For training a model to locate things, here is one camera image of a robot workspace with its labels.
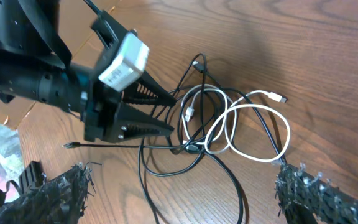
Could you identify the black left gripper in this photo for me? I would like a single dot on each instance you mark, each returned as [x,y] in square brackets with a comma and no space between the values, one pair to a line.
[105,117]

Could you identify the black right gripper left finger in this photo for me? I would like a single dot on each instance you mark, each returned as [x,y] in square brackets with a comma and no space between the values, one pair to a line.
[61,200]

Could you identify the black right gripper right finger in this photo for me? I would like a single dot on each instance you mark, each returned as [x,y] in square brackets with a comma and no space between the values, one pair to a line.
[304,198]

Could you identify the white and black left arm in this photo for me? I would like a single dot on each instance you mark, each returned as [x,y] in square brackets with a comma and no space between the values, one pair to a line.
[36,64]

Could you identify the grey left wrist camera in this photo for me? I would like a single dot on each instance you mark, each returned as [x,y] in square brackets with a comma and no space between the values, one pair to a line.
[128,65]

